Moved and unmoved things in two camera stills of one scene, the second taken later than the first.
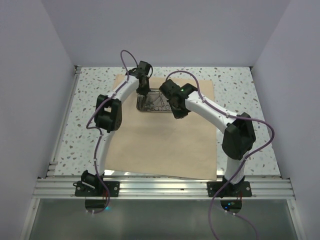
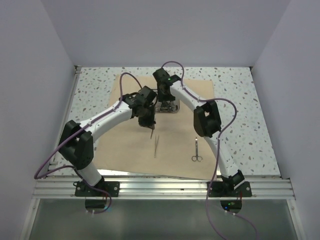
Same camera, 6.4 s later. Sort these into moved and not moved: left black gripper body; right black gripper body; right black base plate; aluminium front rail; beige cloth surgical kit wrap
Moved: left black gripper body; right black gripper body
Not moved: beige cloth surgical kit wrap; aluminium front rail; right black base plate
